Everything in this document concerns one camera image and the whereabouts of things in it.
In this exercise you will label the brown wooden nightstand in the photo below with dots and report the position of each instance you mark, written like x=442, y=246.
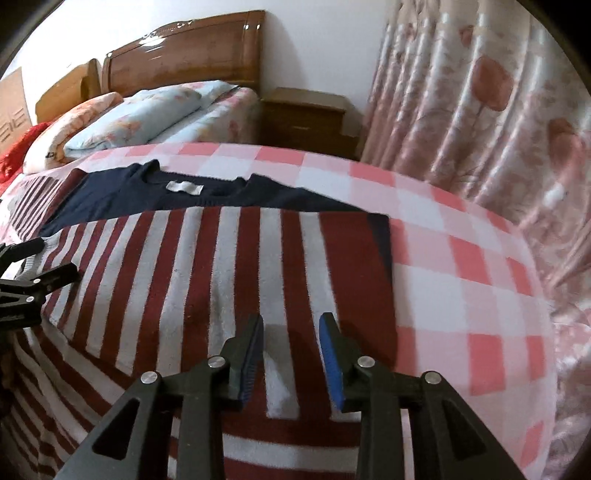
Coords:
x=304, y=120

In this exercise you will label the blue floral pillow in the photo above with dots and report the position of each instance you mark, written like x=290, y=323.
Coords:
x=217, y=92

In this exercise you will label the blue floral folded quilt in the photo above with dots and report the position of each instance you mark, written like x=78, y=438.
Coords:
x=134, y=117

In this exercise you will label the orange floral folded quilt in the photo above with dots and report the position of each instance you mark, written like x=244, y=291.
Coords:
x=60, y=134

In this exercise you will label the light wooden wardrobe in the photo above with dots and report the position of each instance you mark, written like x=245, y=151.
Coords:
x=14, y=106

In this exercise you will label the floral bed sheet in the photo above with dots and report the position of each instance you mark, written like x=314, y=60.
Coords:
x=226, y=120

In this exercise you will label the large glossy wooden headboard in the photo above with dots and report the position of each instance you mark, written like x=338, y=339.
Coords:
x=184, y=50

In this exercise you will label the pink white checked blanket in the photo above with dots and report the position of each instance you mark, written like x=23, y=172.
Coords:
x=461, y=295

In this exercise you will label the pink floral curtain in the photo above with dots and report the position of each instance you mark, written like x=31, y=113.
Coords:
x=485, y=115

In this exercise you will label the small glossy wooden headboard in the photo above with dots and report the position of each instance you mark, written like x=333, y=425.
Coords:
x=64, y=90

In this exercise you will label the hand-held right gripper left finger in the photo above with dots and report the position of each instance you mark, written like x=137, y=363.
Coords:
x=250, y=367

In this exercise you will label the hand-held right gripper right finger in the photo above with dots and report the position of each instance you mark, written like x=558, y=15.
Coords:
x=330, y=360

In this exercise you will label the red white navy striped sweater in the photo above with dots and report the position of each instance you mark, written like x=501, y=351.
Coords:
x=203, y=277

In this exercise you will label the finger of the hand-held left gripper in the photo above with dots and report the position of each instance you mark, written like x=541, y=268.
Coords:
x=21, y=253
x=41, y=281

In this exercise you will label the red blanket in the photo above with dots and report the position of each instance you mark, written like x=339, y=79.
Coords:
x=21, y=147

